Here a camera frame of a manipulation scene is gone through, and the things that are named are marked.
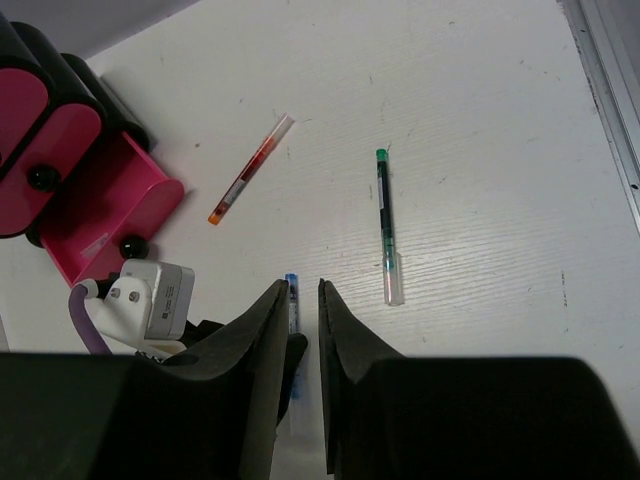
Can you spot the blue capped clear pen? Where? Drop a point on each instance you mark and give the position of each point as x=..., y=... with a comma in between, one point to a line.
x=296, y=347

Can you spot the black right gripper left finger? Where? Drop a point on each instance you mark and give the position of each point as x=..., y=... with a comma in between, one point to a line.
x=210, y=412

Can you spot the black pink drawer organizer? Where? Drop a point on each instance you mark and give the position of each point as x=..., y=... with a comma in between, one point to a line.
x=77, y=176

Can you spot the aluminium table edge rail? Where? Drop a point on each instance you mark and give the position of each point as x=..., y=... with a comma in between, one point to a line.
x=606, y=35

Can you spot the orange capped dark pen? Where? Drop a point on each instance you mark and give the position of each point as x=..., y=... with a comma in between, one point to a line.
x=268, y=145

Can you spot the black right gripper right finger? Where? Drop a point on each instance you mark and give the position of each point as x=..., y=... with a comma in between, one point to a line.
x=389, y=416

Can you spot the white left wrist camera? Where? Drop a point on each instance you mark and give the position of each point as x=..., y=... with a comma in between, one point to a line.
x=144, y=306

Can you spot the green capped clear pen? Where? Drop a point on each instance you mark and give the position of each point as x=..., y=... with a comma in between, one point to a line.
x=390, y=258

